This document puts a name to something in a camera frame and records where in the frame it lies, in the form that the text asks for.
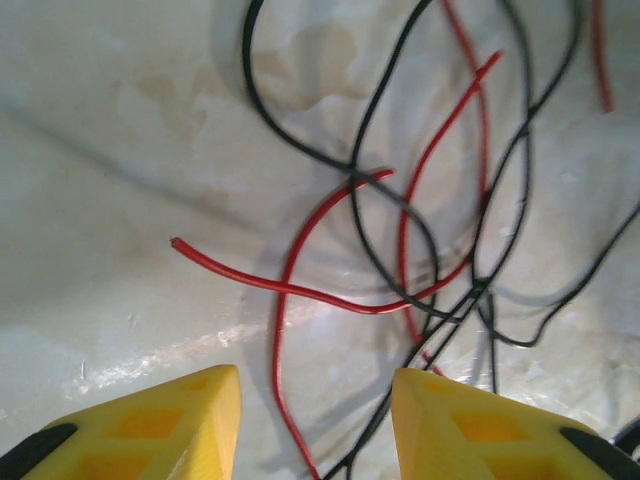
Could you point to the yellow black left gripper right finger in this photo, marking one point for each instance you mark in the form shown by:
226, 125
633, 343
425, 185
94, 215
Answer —
475, 440

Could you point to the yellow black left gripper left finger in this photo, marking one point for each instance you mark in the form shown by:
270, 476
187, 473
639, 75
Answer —
150, 440

